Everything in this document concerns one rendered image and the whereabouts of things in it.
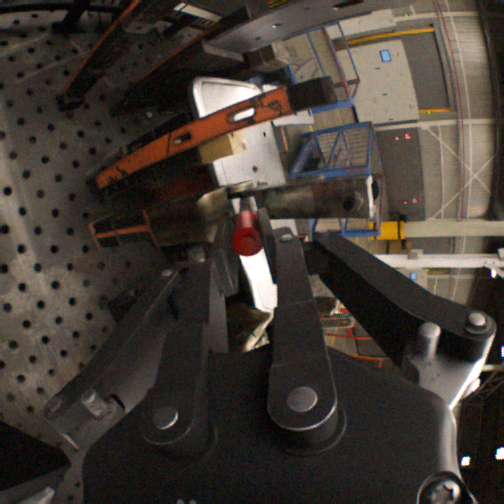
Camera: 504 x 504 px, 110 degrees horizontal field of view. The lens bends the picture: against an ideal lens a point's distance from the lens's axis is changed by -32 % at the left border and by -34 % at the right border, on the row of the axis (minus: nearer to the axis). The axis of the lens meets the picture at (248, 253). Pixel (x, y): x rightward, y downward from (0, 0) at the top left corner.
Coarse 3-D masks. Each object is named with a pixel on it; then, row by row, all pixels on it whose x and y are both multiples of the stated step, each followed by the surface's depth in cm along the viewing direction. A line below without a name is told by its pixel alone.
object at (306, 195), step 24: (240, 192) 30; (264, 192) 28; (288, 192) 26; (312, 192) 24; (336, 192) 22; (360, 192) 21; (288, 216) 27; (312, 216) 25; (336, 216) 23; (360, 216) 22
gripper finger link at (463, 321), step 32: (352, 256) 10; (352, 288) 9; (384, 288) 7; (416, 288) 7; (384, 320) 7; (416, 320) 6; (448, 320) 5; (480, 320) 4; (384, 352) 8; (480, 352) 4
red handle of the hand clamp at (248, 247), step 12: (240, 204) 28; (252, 204) 30; (240, 216) 22; (252, 216) 21; (240, 228) 18; (252, 228) 18; (240, 240) 18; (252, 240) 18; (240, 252) 19; (252, 252) 19
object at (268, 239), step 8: (264, 208) 20; (264, 216) 18; (264, 224) 16; (264, 232) 14; (272, 232) 14; (264, 240) 14; (272, 240) 14; (264, 248) 14; (272, 248) 14; (272, 256) 14; (272, 264) 14; (272, 272) 15; (272, 280) 15
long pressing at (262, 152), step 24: (192, 96) 32; (216, 96) 36; (240, 96) 41; (264, 144) 48; (216, 168) 36; (240, 168) 41; (264, 168) 47; (240, 264) 42; (264, 264) 47; (264, 288) 47
